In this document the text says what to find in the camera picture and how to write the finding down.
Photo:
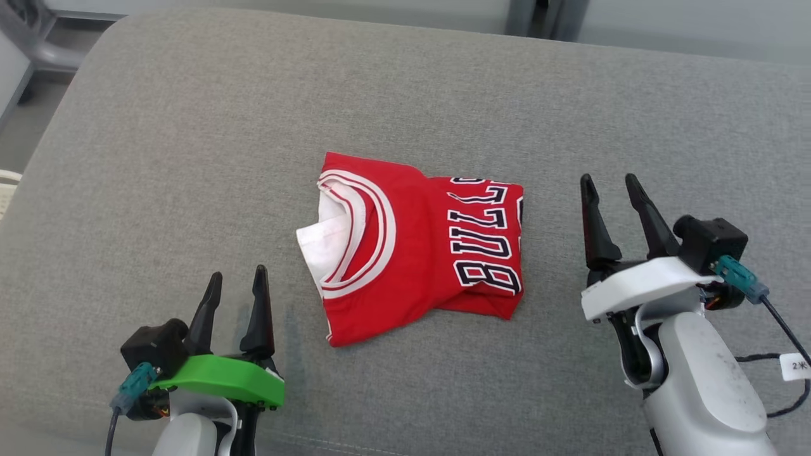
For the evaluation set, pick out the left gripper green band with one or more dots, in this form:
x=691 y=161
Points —
x=222 y=377

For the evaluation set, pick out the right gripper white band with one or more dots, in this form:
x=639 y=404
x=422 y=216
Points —
x=640 y=285

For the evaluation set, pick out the red Bulls basketball jersey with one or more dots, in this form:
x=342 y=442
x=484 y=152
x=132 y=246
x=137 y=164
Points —
x=418 y=253

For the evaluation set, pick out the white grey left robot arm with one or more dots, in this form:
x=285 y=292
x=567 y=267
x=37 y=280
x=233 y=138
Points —
x=190 y=437

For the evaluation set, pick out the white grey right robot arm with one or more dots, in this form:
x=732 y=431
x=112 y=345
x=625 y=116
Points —
x=703 y=380

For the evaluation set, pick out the grey fabric sofa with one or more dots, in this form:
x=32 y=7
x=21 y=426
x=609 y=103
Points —
x=190 y=158

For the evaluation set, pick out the white laundry basket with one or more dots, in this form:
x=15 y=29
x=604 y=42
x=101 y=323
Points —
x=7 y=193

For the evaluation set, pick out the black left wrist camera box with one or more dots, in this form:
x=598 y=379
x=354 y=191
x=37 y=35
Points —
x=155 y=345

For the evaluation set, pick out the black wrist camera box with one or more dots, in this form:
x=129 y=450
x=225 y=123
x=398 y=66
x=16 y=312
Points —
x=155 y=345
x=713 y=244

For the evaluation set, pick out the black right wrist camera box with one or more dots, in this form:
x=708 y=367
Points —
x=713 y=244

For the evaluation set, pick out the grey metal post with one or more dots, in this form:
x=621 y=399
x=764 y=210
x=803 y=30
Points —
x=519 y=16

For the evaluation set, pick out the grey metal frame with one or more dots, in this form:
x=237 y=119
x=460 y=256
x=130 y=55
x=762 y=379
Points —
x=44 y=54

